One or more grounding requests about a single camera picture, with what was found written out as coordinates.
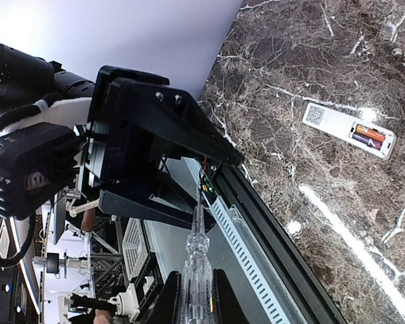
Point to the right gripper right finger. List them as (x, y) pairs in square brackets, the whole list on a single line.
[(226, 308)]

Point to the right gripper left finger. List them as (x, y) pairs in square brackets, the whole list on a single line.
[(167, 307)]

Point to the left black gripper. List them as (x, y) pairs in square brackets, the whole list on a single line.
[(124, 98)]

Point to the clear plastic screwdriver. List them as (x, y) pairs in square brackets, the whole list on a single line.
[(197, 275)]

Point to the white remote control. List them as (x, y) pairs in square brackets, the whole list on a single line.
[(342, 126)]

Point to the purple battery in remote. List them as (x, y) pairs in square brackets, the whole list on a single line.
[(374, 144)]

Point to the battery in remote orange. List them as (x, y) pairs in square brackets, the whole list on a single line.
[(370, 133)]

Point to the left white slotted cable duct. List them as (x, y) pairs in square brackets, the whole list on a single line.
[(263, 284)]

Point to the small circuit board with wires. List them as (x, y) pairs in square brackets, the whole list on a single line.
[(206, 184)]

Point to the black front rail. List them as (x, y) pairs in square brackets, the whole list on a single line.
[(306, 291)]

